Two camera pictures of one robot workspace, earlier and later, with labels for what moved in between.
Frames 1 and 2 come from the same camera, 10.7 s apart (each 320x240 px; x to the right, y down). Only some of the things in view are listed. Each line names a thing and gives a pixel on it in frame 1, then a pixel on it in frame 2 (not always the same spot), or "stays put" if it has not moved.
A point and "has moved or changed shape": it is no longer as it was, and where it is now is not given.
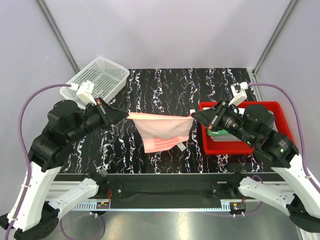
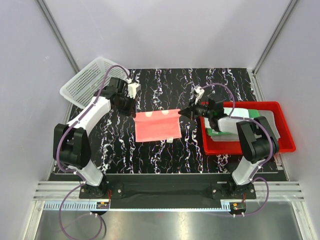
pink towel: (158, 131) has moved or changed shape
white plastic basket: (109, 79) stays put
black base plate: (216, 190) stays put
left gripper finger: (115, 116) -> (133, 112)
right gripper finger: (206, 116) -> (188, 111)
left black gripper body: (95, 117) -> (125, 105)
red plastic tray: (282, 125) stays put
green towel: (216, 132) stays put
